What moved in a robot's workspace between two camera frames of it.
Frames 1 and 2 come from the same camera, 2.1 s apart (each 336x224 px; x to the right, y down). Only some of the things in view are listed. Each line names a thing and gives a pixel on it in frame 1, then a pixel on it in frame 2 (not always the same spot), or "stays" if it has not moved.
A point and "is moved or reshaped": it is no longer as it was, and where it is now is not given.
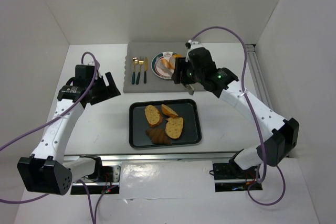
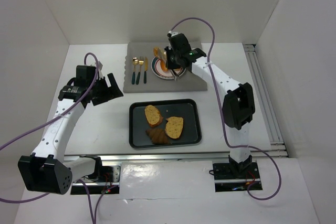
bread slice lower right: (174, 127) stays
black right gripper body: (179, 70) → (169, 57)
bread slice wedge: (167, 111) → (158, 52)
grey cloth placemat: (139, 76) stays
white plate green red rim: (163, 65) stays
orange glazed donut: (173, 60) is moved or reshaped
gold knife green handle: (146, 70) stays
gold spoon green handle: (135, 61) stays
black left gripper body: (100, 89) stays
